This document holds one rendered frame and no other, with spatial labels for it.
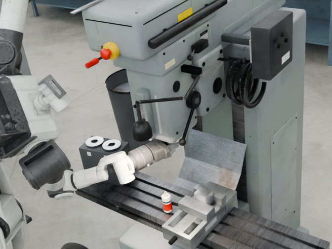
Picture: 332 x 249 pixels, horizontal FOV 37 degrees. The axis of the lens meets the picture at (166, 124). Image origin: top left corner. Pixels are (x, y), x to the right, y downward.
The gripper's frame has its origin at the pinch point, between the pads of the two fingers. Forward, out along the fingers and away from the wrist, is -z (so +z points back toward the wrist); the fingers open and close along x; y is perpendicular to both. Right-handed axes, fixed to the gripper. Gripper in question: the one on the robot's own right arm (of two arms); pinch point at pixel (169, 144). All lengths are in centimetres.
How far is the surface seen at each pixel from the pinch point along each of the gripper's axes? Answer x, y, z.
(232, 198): -18.7, 28.0, -17.6
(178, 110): -10.5, -20.7, 0.2
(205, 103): -7.5, -16.3, -15.2
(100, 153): 37.2, 15.8, 16.2
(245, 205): -3, 53, -38
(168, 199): -1.9, 26.2, 5.0
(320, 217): 14, 123, -120
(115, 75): 202, 64, -78
